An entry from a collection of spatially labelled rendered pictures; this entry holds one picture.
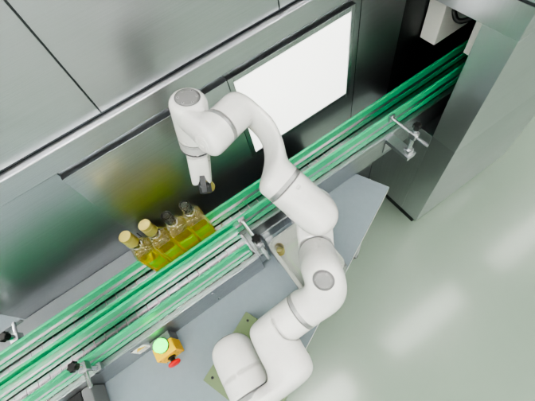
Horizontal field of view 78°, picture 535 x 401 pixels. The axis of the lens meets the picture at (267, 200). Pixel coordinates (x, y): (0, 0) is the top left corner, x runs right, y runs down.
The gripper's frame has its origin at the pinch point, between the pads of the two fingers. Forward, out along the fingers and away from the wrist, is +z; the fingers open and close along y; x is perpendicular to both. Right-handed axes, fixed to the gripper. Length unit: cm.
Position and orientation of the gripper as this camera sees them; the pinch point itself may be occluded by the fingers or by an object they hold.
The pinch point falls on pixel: (205, 181)
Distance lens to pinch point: 88.9
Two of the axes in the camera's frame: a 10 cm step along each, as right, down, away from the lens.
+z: -0.4, 5.1, 8.6
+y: 1.9, 8.5, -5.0
